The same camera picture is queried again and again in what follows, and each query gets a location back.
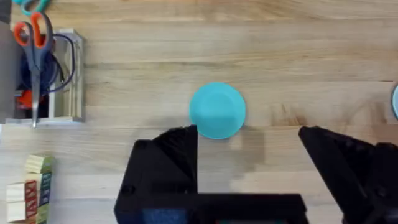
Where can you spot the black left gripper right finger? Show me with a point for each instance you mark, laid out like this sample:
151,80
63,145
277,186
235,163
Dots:
348,168

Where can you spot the orange and grey scissors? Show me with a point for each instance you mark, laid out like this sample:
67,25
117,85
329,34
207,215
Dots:
35,46

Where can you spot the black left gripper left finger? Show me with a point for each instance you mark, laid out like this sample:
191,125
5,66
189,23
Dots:
168,165

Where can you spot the stack of toy blocks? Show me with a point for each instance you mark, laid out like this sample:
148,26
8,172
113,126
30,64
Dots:
29,189

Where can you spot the pale blue plate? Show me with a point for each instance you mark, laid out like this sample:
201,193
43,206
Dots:
395,101

